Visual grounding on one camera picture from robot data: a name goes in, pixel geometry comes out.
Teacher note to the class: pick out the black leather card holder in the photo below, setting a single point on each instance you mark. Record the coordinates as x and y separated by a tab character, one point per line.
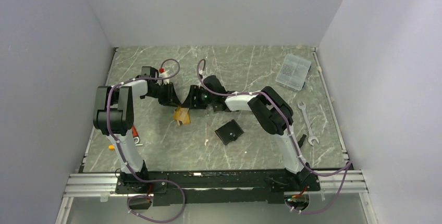
229	132

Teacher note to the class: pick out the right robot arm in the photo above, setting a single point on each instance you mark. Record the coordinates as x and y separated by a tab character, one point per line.
270	110

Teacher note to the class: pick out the silver wrench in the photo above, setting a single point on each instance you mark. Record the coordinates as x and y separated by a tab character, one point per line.
312	139

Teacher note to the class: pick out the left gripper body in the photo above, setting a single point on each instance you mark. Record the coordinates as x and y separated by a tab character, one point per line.
162	93

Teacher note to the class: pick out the black yellow screwdriver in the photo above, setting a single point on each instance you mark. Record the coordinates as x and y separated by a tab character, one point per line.
301	141

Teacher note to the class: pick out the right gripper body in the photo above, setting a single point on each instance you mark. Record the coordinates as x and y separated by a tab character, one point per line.
201	95

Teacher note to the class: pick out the aluminium frame rail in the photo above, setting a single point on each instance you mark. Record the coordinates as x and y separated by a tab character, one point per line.
107	184

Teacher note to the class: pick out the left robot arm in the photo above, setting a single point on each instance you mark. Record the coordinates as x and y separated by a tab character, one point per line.
114	115

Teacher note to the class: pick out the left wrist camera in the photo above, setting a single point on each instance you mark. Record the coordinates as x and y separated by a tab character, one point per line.
165	74

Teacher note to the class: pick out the gold card stack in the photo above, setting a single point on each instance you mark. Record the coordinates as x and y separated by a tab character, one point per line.
182	116

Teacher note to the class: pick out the black card stack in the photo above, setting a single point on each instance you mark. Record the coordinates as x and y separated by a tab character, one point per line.
218	101

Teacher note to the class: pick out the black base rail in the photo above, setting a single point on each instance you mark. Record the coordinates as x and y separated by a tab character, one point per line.
166	192

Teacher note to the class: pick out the clear plastic screw box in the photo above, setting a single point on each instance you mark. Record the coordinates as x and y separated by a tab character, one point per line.
293	72

